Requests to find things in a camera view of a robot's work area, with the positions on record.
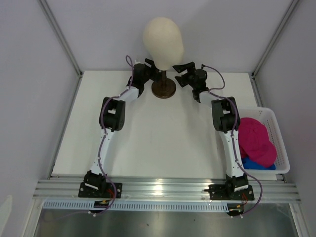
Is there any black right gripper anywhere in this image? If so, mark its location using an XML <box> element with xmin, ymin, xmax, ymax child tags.
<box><xmin>173</xmin><ymin>62</ymin><xmax>197</xmax><ymax>89</ymax></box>

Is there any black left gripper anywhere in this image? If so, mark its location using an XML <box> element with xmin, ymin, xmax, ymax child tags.
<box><xmin>142</xmin><ymin>60</ymin><xmax>166</xmax><ymax>85</ymax></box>

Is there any brown wooden round stand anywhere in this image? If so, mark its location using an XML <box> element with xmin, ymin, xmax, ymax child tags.
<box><xmin>151</xmin><ymin>71</ymin><xmax>176</xmax><ymax>99</ymax></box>

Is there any cream mannequin head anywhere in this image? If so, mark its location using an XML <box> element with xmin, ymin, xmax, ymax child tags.
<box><xmin>143</xmin><ymin>17</ymin><xmax>184</xmax><ymax>71</ymax></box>

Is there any magenta baseball cap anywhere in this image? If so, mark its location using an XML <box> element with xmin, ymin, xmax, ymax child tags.
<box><xmin>238</xmin><ymin>118</ymin><xmax>277</xmax><ymax>167</ymax></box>

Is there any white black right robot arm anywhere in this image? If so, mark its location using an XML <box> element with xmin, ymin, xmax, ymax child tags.
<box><xmin>173</xmin><ymin>62</ymin><xmax>249</xmax><ymax>199</ymax></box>

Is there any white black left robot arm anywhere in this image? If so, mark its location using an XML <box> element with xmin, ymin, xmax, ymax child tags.
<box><xmin>79</xmin><ymin>56</ymin><xmax>159</xmax><ymax>198</ymax></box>

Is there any white plastic perforated basket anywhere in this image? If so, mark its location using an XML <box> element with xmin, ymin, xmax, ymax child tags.
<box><xmin>238</xmin><ymin>107</ymin><xmax>290</xmax><ymax>176</ymax></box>

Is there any blue cap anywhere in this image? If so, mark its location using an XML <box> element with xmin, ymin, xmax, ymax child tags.
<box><xmin>242</xmin><ymin>157</ymin><xmax>276</xmax><ymax>170</ymax></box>

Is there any left aluminium frame post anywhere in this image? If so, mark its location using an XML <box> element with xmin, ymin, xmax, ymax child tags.
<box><xmin>38</xmin><ymin>0</ymin><xmax>83</xmax><ymax>77</ymax></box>

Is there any aluminium frame post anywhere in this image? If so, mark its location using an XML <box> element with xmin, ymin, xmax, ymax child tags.
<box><xmin>38</xmin><ymin>0</ymin><xmax>83</xmax><ymax>77</ymax></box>
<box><xmin>252</xmin><ymin>0</ymin><xmax>302</xmax><ymax>80</ymax></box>

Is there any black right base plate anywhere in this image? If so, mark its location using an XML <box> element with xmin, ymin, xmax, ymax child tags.
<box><xmin>203</xmin><ymin>184</ymin><xmax>255</xmax><ymax>201</ymax></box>

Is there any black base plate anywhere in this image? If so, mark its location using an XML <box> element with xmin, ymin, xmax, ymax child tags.
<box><xmin>203</xmin><ymin>184</ymin><xmax>255</xmax><ymax>201</ymax></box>
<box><xmin>78</xmin><ymin>182</ymin><xmax>115</xmax><ymax>198</ymax></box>

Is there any right aluminium frame post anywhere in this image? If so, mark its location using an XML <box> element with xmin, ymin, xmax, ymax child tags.
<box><xmin>252</xmin><ymin>0</ymin><xmax>302</xmax><ymax>80</ymax></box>

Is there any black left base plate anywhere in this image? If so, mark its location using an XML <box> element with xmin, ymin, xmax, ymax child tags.
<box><xmin>78</xmin><ymin>182</ymin><xmax>115</xmax><ymax>198</ymax></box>

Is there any white slotted cable duct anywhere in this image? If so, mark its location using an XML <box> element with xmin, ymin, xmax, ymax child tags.
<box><xmin>42</xmin><ymin>199</ymin><xmax>229</xmax><ymax>213</ymax></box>

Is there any aluminium mounting rail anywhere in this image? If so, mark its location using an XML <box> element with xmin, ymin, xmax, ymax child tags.
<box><xmin>33</xmin><ymin>176</ymin><xmax>301</xmax><ymax>203</ymax></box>

